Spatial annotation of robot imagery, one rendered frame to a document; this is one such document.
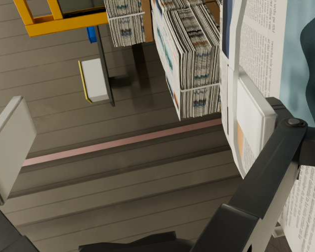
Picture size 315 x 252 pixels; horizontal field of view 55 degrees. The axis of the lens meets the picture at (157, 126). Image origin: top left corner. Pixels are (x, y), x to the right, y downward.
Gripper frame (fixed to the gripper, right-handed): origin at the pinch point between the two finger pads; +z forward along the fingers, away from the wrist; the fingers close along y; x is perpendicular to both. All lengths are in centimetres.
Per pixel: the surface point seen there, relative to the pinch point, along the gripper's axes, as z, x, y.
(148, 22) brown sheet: 150, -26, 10
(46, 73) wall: 336, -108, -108
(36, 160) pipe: 272, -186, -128
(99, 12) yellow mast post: 206, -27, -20
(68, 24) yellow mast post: 205, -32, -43
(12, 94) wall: 324, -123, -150
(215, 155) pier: 262, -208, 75
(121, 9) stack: 145, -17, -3
